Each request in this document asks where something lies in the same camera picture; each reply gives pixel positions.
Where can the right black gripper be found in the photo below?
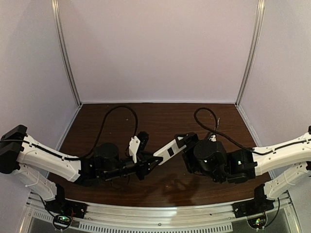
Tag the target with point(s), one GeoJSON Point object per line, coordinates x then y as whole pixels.
{"type": "Point", "coordinates": [187, 150]}

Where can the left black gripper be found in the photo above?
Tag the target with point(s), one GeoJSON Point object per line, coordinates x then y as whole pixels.
{"type": "Point", "coordinates": [141, 166]}

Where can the white remote control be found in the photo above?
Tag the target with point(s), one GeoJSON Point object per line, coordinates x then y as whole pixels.
{"type": "Point", "coordinates": [168, 151]}

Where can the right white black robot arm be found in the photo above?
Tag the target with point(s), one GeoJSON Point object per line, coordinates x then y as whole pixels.
{"type": "Point", "coordinates": [208, 157]}

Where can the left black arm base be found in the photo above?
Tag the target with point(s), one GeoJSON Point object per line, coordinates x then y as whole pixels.
{"type": "Point", "coordinates": [63, 212]}

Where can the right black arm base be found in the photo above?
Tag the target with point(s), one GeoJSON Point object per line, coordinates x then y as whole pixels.
{"type": "Point", "coordinates": [255, 212]}

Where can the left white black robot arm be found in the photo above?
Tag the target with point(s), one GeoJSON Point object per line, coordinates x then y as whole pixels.
{"type": "Point", "coordinates": [21, 155]}

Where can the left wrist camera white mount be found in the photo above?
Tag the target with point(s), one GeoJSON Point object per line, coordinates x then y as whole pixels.
{"type": "Point", "coordinates": [137, 143]}

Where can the front aluminium rail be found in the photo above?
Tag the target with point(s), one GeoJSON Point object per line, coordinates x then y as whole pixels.
{"type": "Point", "coordinates": [215, 218]}

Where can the right aluminium frame post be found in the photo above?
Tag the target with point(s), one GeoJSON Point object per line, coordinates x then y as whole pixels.
{"type": "Point", "coordinates": [259, 16]}

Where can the aluminium frame post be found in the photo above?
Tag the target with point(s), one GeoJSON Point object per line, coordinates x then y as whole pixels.
{"type": "Point", "coordinates": [63, 50]}
{"type": "Point", "coordinates": [259, 16]}

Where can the left aluminium frame post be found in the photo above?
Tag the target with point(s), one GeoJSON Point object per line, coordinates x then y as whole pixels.
{"type": "Point", "coordinates": [63, 50]}

